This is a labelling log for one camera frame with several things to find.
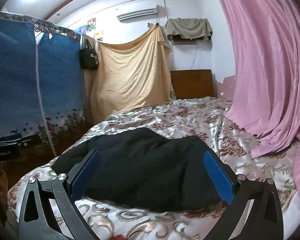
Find black padded jacket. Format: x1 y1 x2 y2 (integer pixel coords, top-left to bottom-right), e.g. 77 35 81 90
52 128 234 212

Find blue starry patterned curtain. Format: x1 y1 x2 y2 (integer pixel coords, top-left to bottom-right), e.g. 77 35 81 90
0 12 87 140

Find black tote bag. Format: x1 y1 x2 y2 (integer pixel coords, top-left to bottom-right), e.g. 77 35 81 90
79 40 99 70

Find floral satin bedspread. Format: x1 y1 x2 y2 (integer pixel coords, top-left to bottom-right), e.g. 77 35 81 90
6 96 300 240

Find beige hanging sheet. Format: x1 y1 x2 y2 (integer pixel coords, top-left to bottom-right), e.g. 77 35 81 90
90 24 171 124

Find brown wooden headboard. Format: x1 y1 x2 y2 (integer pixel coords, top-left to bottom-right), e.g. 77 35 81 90
170 69 215 99

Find pink curtain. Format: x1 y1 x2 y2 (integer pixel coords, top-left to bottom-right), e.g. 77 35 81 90
219 0 300 196

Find olive green draped cloth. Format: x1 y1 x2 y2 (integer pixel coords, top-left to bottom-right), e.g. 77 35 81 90
165 18 213 41

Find colourful wall posters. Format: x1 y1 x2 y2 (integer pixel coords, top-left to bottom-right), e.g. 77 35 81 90
74 18 104 41

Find white wall air conditioner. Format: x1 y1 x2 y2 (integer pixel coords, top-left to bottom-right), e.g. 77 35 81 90
116 3 159 22

